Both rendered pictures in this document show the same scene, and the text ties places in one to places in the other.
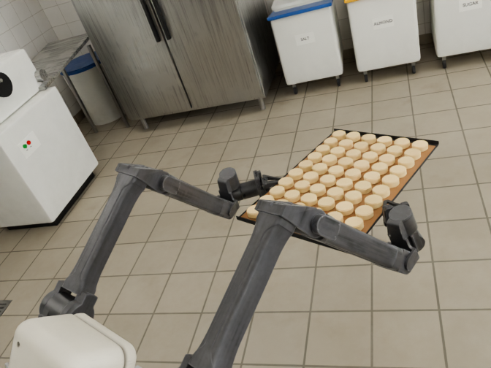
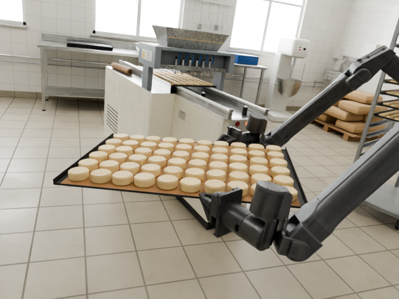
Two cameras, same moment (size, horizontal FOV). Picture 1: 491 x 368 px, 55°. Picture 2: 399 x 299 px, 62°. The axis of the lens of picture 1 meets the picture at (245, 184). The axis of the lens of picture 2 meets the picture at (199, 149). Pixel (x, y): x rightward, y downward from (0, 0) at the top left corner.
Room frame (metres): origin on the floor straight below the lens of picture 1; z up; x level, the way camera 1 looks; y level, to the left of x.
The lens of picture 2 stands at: (1.84, 0.34, 1.35)
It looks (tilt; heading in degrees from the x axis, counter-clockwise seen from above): 20 degrees down; 224
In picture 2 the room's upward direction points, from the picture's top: 8 degrees clockwise
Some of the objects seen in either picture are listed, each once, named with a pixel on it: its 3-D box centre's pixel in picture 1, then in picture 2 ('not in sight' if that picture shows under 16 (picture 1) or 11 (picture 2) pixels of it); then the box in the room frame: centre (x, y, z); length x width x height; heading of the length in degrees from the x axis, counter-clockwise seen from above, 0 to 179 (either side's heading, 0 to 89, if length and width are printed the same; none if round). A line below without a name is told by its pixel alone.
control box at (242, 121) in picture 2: not in sight; (244, 129); (0.16, -0.92, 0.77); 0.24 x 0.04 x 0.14; 167
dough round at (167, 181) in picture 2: (305, 166); (167, 181); (1.36, -0.22, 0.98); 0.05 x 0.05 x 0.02
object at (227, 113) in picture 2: not in sight; (163, 82); (0.08, -1.91, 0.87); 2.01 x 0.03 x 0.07; 77
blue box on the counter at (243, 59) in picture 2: not in sight; (243, 59); (-2.70, -3.35, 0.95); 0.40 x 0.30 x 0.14; 159
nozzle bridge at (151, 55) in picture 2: not in sight; (186, 69); (-0.04, -1.77, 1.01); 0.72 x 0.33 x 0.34; 167
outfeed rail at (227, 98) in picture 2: not in sight; (193, 83); (-0.20, -1.85, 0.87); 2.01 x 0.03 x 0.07; 77
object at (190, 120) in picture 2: not in sight; (208, 154); (0.08, -1.27, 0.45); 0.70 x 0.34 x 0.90; 77
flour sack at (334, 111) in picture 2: not in sight; (338, 111); (-3.67, -1.95, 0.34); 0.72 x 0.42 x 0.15; 71
